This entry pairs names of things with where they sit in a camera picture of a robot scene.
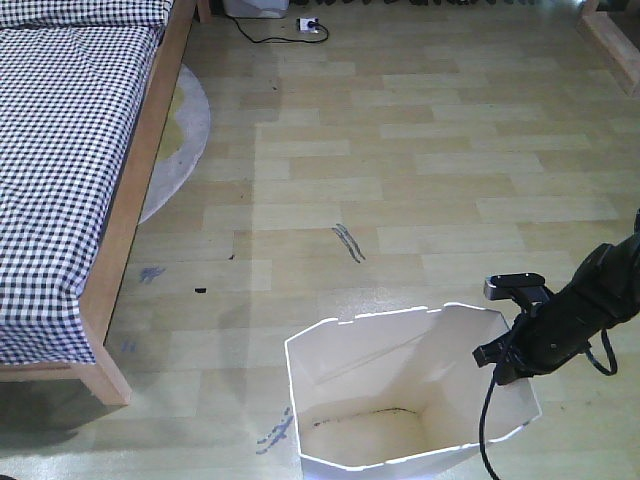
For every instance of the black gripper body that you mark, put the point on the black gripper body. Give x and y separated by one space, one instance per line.
541 340

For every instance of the black white checkered bedding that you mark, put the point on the black white checkered bedding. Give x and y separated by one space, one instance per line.
73 78

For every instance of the wooden bed frame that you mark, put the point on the wooden bed frame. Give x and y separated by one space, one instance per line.
103 378

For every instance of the round grey rug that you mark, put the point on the round grey rug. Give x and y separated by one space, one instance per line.
182 144

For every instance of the white plastic trash bin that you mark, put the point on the white plastic trash bin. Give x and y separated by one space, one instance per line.
398 395

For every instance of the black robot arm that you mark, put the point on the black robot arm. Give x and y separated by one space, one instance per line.
606 285

